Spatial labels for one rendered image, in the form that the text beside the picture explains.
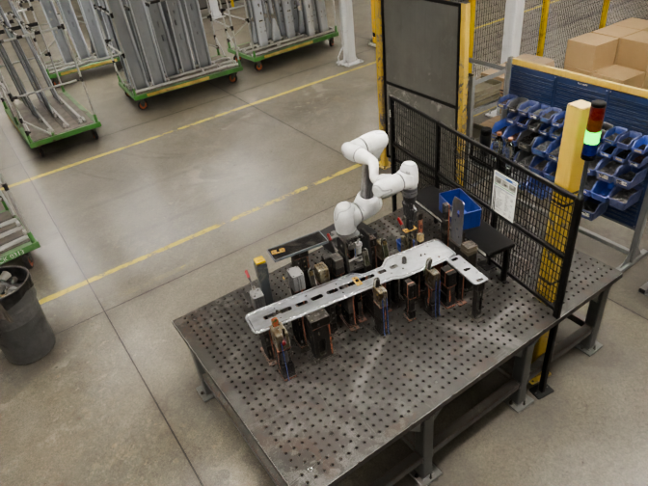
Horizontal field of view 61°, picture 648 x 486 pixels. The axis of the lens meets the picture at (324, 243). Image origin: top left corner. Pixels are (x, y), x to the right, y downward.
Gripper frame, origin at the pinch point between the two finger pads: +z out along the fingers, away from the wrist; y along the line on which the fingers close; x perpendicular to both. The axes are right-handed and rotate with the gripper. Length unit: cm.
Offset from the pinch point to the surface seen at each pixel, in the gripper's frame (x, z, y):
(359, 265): -26.7, 32.0, -18.6
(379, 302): -36, 31, 19
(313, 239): -48, 13, -37
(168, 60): 29, 78, -718
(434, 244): 22.8, 28.7, -4.9
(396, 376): -46, 58, 51
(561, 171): 65, -34, 49
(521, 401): 42, 126, 67
